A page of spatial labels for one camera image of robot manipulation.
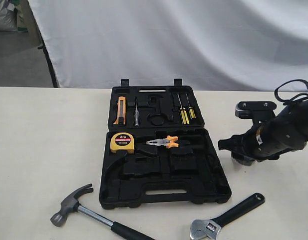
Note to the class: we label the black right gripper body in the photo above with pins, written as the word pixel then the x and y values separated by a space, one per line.
pixel 242 147

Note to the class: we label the black adjustable wrench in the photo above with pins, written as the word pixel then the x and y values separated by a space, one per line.
pixel 210 228

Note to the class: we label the steel claw hammer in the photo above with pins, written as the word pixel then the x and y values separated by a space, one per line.
pixel 71 204

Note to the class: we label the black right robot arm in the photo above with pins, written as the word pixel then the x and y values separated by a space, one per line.
pixel 271 135

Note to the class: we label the black plastic tool case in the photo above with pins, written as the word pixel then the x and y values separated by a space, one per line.
pixel 191 172

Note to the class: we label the short yellow black screwdriver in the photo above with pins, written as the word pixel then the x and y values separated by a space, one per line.
pixel 190 109

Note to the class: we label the long yellow black screwdriver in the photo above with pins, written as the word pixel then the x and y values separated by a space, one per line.
pixel 183 113

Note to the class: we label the white backdrop cloth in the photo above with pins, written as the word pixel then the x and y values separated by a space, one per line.
pixel 235 45

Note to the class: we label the clear test screwdriver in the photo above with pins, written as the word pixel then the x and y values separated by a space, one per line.
pixel 136 114

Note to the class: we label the yellow tape measure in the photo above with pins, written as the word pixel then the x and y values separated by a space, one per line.
pixel 122 141

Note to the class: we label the orange utility knife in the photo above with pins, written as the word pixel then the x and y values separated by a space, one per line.
pixel 121 111

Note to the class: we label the black backdrop stand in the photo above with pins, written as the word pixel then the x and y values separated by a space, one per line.
pixel 43 47

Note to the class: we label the cardboard box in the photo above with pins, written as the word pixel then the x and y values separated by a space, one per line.
pixel 25 19

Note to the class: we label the white sack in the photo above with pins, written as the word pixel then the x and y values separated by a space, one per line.
pixel 7 16

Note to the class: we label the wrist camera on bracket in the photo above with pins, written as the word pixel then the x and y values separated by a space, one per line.
pixel 257 111

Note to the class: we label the orange handled pliers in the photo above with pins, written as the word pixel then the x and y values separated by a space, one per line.
pixel 168 142

